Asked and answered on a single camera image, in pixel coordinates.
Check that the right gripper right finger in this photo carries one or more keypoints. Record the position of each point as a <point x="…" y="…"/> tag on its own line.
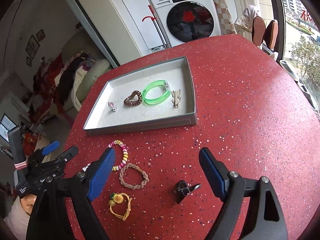
<point x="264" y="217"/>

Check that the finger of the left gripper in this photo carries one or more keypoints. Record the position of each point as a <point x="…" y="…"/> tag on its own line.
<point x="66" y="156"/>
<point x="50" y="148"/>

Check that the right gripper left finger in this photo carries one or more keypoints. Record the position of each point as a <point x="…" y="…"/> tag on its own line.
<point x="49" y="218"/>

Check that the silver heart hair clip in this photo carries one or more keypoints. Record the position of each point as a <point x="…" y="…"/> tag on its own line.
<point x="112" y="106"/>

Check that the black claw hair clip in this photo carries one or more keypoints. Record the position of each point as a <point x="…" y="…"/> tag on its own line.
<point x="182" y="189"/>

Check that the beige rabbit hair clip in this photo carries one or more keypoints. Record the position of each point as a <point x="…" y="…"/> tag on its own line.
<point x="176" y="97"/>

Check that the silver star hair clip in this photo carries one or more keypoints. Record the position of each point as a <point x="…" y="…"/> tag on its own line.
<point x="86" y="167"/>

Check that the grey jewelry tray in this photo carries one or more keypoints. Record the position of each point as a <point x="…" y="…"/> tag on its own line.
<point x="133" y="114"/>

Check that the person's left hand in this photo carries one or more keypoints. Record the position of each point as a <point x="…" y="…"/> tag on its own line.
<point x="27" y="203"/>

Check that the pile of clothes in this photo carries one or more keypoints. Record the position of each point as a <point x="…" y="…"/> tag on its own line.
<point x="55" y="82"/>

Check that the green leather sofa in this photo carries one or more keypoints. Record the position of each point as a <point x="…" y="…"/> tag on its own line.
<point x="79" y="42"/>

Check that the green translucent bangle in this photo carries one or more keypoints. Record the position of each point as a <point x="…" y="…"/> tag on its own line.
<point x="156" y="92"/>

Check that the brown round chair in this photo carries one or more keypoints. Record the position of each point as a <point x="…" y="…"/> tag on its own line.
<point x="271" y="34"/>
<point x="258" y="30"/>

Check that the white washing machine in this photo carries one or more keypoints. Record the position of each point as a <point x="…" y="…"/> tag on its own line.
<point x="187" y="20"/>

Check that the white hooded garment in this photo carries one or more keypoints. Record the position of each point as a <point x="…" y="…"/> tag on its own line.
<point x="244" y="23"/>

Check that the checkered beige cloth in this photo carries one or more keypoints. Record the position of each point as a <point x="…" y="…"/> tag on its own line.
<point x="224" y="17"/>

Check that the framed wall pictures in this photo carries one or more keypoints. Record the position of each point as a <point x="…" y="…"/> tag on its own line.
<point x="33" y="45"/>

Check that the red handled mop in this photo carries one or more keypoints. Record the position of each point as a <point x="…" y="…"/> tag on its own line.
<point x="154" y="21"/>

